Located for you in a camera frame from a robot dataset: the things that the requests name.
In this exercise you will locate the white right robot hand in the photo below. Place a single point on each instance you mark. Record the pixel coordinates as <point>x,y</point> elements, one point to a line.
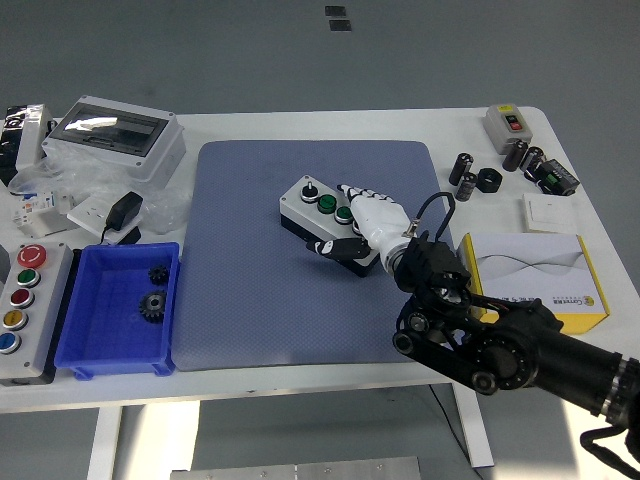
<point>380,220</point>

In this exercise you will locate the grey four-button control box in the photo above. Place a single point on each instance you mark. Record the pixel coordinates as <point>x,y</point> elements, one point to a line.
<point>300,212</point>

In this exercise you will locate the grey five-button control station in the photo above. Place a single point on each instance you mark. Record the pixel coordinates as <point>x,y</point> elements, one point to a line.
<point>45,320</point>

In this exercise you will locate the black cylindrical capacitor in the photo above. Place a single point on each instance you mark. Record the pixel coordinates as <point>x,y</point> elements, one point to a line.
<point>461,169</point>
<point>466,186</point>
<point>532,160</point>
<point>515,156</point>

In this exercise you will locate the black hex nut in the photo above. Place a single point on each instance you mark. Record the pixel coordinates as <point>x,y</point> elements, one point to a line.
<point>489,180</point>

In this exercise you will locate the yellow and white cardboard box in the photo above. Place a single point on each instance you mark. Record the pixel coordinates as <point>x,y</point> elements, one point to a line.
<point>525,265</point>

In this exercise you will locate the grey-blue table mat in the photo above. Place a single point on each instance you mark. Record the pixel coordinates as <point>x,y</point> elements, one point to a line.
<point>250,300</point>

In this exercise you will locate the black module green terminal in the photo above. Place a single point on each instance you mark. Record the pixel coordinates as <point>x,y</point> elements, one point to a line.
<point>557,179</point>

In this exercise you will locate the dark floor plate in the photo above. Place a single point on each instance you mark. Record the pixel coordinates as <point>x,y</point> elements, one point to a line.
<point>340,25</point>
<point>335,11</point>

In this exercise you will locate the small black gear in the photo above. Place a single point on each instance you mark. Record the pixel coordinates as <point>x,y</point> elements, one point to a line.
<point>157,274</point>

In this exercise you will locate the white table leg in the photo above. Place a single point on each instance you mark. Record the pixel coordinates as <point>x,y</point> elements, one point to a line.
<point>104,445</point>
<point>475,430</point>

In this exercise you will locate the grey distribution box clear lid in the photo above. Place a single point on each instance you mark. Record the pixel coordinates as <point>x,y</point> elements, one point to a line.
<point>150,160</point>

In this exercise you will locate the large black gear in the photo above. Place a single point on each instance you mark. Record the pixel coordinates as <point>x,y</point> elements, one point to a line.
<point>153,306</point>

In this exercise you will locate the black power adapter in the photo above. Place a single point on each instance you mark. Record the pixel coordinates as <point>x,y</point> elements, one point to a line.
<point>124,210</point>

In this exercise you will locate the blue plastic bin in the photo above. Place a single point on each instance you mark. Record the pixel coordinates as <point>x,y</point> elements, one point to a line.
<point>100,345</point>

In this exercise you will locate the clear plastic bag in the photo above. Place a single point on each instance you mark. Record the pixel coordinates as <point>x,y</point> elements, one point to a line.
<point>75,175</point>

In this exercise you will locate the white circuit breaker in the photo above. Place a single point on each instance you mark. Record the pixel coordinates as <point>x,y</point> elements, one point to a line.
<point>35,212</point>

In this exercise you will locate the black silver foil packet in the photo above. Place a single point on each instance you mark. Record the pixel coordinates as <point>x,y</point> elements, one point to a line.
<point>10,135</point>

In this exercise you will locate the grey object at edge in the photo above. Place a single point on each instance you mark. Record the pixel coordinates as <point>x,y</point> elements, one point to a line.
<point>3,265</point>

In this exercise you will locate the grey two-button switch box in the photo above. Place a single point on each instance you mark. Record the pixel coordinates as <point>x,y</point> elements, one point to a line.
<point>497,127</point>

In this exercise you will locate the white wall switch plate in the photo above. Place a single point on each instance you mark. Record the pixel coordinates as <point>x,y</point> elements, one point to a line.
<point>550,212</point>

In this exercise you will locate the white wall socket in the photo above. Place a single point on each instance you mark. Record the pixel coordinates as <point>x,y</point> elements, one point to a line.
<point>87,212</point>

